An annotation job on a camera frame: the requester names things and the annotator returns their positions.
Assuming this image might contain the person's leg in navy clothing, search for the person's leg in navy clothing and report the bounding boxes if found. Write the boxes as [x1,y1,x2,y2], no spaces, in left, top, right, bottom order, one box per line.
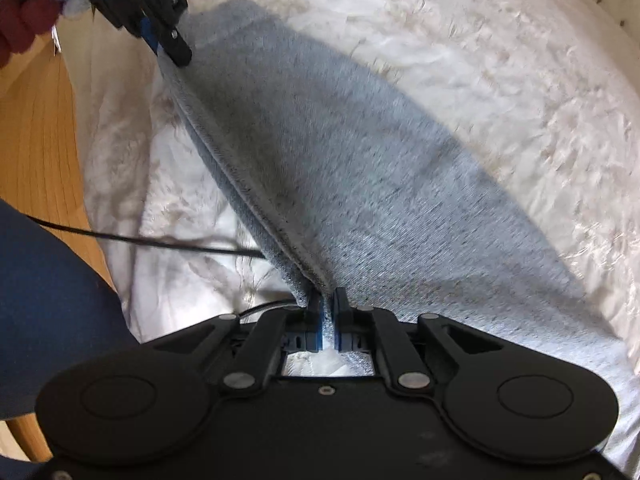
[0,198,142,480]

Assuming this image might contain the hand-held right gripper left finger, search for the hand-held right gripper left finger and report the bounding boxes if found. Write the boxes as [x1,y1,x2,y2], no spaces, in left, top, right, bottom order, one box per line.
[146,288,322,394]

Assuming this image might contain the white bedspread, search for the white bedspread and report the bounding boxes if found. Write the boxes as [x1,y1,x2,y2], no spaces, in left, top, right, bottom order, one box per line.
[52,0,640,347]

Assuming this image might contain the grey pants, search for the grey pants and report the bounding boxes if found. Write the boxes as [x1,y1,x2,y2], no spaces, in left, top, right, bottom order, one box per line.
[159,0,640,477]

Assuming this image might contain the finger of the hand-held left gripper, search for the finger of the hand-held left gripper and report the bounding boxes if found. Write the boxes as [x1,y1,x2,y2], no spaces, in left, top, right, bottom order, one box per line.
[149,12,194,67]
[134,17,164,57]

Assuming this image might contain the person's left hand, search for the person's left hand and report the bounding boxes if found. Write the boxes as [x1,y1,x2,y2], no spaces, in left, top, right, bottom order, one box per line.
[0,0,64,69]

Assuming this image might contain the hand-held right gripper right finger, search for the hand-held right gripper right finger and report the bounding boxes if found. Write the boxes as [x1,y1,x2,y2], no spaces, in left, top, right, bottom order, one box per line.
[333,287,504,394]

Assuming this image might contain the black cable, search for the black cable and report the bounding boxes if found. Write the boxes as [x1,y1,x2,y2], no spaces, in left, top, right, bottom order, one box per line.
[22,213,304,319]

